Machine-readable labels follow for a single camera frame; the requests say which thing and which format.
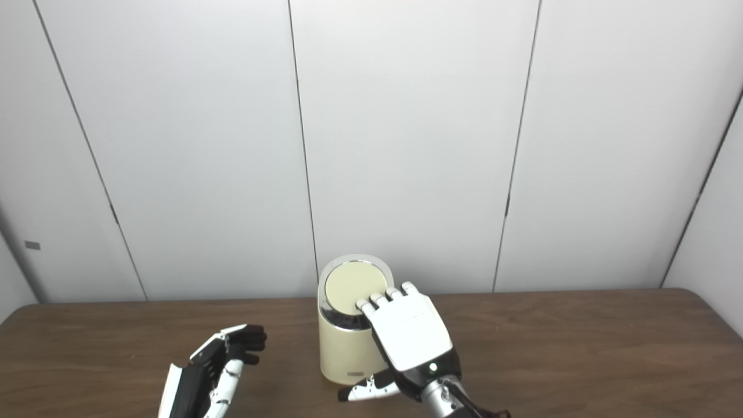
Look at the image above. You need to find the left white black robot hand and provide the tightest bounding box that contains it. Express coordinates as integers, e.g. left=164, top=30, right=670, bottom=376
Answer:
left=158, top=324, right=268, bottom=418

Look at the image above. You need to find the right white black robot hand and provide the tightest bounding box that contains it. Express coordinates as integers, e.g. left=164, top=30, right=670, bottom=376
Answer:
left=338, top=282, right=462, bottom=402

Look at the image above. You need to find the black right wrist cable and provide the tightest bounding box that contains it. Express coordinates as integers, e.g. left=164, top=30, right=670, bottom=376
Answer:
left=461, top=389, right=513, bottom=418

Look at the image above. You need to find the cream-colored lidded bin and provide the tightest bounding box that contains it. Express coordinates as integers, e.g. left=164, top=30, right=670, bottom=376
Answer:
left=318, top=254, right=395, bottom=385

